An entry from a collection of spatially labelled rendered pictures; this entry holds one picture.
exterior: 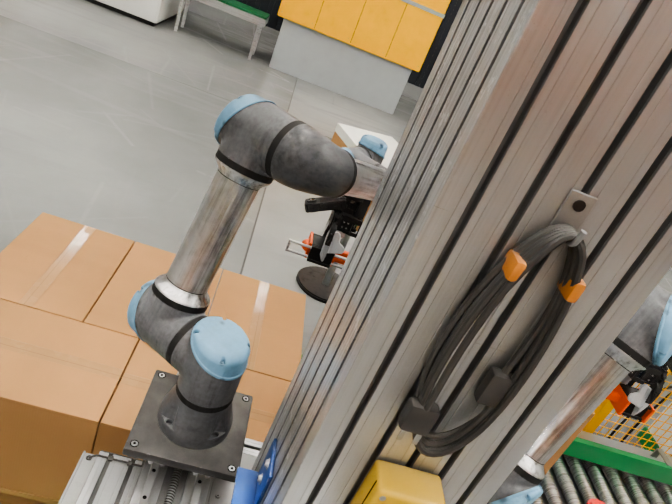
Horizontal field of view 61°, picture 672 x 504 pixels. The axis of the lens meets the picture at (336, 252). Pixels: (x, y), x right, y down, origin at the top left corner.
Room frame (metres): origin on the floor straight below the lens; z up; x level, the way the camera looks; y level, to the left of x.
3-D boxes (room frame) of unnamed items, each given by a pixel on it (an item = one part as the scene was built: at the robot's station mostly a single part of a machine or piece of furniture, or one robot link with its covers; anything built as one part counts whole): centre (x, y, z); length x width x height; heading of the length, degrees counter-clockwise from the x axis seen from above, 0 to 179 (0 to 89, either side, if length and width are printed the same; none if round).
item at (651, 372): (1.34, -0.86, 1.35); 0.09 x 0.08 x 0.12; 101
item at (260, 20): (8.48, 2.88, 0.32); 1.25 x 0.50 x 0.64; 101
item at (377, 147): (1.44, 0.02, 1.51); 0.09 x 0.08 x 0.11; 157
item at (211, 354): (0.85, 0.14, 1.20); 0.13 x 0.12 x 0.14; 67
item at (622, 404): (1.35, -0.89, 1.21); 0.09 x 0.08 x 0.05; 11
